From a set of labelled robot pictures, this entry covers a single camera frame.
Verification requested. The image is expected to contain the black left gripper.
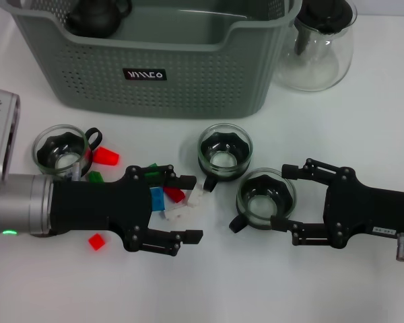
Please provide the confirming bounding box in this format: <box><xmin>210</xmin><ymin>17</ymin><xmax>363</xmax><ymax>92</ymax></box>
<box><xmin>50</xmin><ymin>164</ymin><xmax>203</xmax><ymax>256</ymax></box>

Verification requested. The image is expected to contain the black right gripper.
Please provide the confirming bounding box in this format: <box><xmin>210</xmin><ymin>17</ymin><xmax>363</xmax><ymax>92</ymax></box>
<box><xmin>270</xmin><ymin>157</ymin><xmax>404</xmax><ymax>250</ymax></box>

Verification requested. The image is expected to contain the long dark red brick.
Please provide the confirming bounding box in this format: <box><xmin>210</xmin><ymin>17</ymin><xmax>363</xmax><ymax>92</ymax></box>
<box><xmin>163</xmin><ymin>186</ymin><xmax>186</xmax><ymax>203</ymax></box>

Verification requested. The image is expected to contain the glass teacup with black holder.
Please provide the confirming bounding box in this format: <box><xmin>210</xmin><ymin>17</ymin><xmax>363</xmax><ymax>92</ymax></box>
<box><xmin>32</xmin><ymin>124</ymin><xmax>104</xmax><ymax>180</ymax></box>
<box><xmin>197</xmin><ymin>123</ymin><xmax>254</xmax><ymax>194</ymax></box>
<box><xmin>228</xmin><ymin>168</ymin><xmax>297</xmax><ymax>234</ymax></box>

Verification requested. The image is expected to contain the blue square plate brick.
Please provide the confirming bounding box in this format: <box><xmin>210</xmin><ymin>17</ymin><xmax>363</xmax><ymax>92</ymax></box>
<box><xmin>150</xmin><ymin>186</ymin><xmax>166</xmax><ymax>212</ymax></box>

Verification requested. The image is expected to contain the small red square brick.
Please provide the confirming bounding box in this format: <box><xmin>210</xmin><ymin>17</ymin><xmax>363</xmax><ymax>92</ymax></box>
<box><xmin>88</xmin><ymin>232</ymin><xmax>107</xmax><ymax>252</ymax></box>

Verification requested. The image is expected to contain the large bright red brick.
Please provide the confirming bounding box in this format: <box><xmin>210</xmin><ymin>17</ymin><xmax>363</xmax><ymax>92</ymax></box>
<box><xmin>93</xmin><ymin>146</ymin><xmax>121</xmax><ymax>168</ymax></box>

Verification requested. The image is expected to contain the grey-green perforated storage bin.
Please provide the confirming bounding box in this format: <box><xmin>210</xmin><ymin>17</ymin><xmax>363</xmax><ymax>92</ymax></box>
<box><xmin>0</xmin><ymin>0</ymin><xmax>304</xmax><ymax>120</ymax></box>

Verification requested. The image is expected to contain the white brick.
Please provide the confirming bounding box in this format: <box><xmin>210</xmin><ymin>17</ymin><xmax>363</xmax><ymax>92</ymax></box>
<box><xmin>184</xmin><ymin>183</ymin><xmax>206</xmax><ymax>208</ymax></box>
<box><xmin>161</xmin><ymin>205</ymin><xmax>193</xmax><ymax>222</ymax></box>

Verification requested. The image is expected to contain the flat green brick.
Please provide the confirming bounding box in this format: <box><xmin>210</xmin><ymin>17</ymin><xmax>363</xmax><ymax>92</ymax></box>
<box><xmin>144</xmin><ymin>163</ymin><xmax>163</xmax><ymax>178</ymax></box>

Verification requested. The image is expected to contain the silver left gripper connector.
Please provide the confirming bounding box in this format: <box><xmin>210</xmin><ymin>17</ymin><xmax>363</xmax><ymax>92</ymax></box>
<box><xmin>67</xmin><ymin>162</ymin><xmax>82</xmax><ymax>182</ymax></box>

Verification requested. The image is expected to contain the glass teapot with black lid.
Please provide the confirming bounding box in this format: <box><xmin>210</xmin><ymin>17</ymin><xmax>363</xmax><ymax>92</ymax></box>
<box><xmin>272</xmin><ymin>0</ymin><xmax>358</xmax><ymax>92</ymax></box>

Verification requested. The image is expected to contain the black clay teapot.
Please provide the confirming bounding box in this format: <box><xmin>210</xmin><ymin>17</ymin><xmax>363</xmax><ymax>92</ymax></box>
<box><xmin>64</xmin><ymin>0</ymin><xmax>133</xmax><ymax>38</ymax></box>

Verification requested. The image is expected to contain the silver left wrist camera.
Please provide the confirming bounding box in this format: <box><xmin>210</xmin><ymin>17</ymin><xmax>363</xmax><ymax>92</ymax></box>
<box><xmin>0</xmin><ymin>86</ymin><xmax>22</xmax><ymax>184</ymax></box>

